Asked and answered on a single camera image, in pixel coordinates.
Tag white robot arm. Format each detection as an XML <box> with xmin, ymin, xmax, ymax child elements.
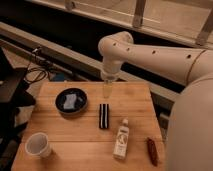
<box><xmin>98</xmin><ymin>31</ymin><xmax>213</xmax><ymax>171</ymax></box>

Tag black white striped block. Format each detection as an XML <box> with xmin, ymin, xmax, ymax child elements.
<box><xmin>99</xmin><ymin>104</ymin><xmax>109</xmax><ymax>129</ymax></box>

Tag black round bowl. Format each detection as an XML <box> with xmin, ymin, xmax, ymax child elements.
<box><xmin>55</xmin><ymin>88</ymin><xmax>87</xmax><ymax>116</ymax></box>

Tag grey cloth piece in bowl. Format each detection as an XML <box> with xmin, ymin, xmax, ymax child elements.
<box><xmin>63</xmin><ymin>94</ymin><xmax>77</xmax><ymax>110</ymax></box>

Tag small white bottle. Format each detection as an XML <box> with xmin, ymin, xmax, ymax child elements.
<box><xmin>113</xmin><ymin>119</ymin><xmax>129</xmax><ymax>159</ymax></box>

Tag white paper cup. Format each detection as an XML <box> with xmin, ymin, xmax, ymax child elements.
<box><xmin>25</xmin><ymin>132</ymin><xmax>52</xmax><ymax>158</ymax></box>

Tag metal window railing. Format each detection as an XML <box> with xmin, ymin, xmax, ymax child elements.
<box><xmin>32</xmin><ymin>0</ymin><xmax>213</xmax><ymax>49</ymax></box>

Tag black cable bundle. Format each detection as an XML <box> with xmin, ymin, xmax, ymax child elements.
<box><xmin>23</xmin><ymin>46</ymin><xmax>54</xmax><ymax>85</ymax></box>

